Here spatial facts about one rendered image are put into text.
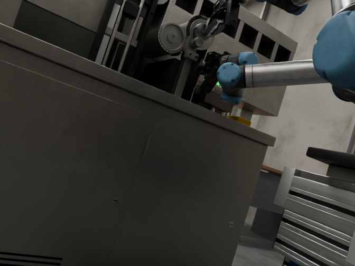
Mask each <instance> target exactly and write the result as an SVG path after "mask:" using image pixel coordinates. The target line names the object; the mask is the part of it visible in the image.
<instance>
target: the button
mask: <svg viewBox="0 0 355 266"><path fill-rule="evenodd" d="M227 117H228V118H230V119H232V120H235V121H237V122H240V123H242V124H244V125H247V126H250V125H251V121H248V120H246V119H244V118H241V117H238V116H227Z"/></svg>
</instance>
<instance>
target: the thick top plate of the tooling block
mask: <svg viewBox="0 0 355 266"><path fill-rule="evenodd" d="M191 101H192V102H201V103H203V104H205V105H207V106H213V107H215V108H216V109H217V110H220V111H222V112H228V113H231V112H232V109H233V105H232V104H228V103H225V102H223V101H222V100H221V94H219V93H217V92H215V91H213V90H211V92H210V93H206V92H204V91H202V90H201V92H200V95H199V97H192V100H191Z"/></svg>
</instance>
